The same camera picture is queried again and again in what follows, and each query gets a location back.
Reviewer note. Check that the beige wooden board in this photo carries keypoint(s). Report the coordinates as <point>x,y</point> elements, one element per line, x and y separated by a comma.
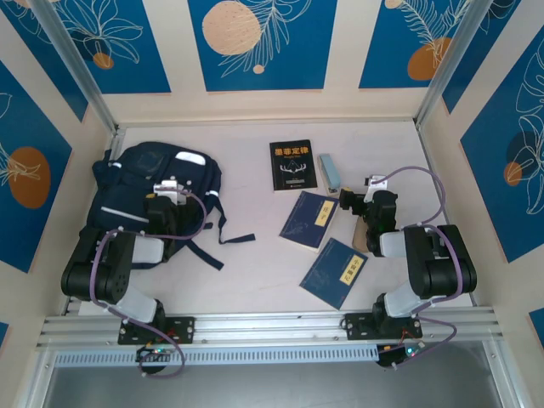
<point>358,238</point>

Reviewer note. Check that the grey-blue eraser block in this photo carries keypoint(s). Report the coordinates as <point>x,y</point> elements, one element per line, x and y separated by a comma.
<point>329,170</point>

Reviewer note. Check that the navy blue backpack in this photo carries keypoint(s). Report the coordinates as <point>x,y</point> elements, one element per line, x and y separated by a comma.
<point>127,170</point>

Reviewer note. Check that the blue book yellow label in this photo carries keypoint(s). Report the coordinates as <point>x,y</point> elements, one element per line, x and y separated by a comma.
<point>306,221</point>
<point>331,272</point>

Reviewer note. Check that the black book yellow title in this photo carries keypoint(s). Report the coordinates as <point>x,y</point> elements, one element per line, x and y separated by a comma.
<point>293,170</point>

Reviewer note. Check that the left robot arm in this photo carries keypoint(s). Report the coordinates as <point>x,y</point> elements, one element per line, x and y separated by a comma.
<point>98,272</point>

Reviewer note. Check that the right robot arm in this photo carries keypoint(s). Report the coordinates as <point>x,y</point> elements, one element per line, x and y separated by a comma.
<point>442,268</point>

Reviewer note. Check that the blue poster orange circle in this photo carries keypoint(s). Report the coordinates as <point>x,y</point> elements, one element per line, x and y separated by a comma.
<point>25,204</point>
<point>391,47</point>
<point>501,178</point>

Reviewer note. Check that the small electronics board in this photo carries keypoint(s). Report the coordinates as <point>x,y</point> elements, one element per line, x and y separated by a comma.
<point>399,353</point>
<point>153,353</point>

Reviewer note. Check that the blue poster beige circle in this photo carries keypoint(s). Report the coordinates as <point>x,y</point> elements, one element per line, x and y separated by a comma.
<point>263,64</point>

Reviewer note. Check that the grey metal panel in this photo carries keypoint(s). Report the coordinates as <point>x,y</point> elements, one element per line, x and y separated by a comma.
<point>272,387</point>

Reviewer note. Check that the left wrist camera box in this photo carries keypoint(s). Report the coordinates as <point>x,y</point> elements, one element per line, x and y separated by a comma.
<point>170,189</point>

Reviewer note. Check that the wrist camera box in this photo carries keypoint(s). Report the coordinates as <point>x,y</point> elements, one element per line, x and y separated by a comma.
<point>377,183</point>
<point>170,189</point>

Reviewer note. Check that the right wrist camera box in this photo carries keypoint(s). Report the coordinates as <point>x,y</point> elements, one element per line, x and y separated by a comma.
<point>377,183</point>

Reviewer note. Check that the aluminium table side rail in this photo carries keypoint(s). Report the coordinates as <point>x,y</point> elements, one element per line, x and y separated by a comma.
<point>428,153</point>
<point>114,142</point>

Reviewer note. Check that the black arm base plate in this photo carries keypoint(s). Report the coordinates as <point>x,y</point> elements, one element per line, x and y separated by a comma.
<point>357,325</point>
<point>187,329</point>

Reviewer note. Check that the blue floral wall poster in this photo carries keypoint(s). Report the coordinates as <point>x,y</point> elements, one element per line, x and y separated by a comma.
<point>501,47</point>
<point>38,64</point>
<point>140,55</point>

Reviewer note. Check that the aluminium mounting rail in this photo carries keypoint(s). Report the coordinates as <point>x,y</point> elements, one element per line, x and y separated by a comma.
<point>263,327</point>

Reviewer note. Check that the aluminium frame post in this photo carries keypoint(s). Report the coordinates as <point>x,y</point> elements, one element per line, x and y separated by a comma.
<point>452,64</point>
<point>77,64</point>

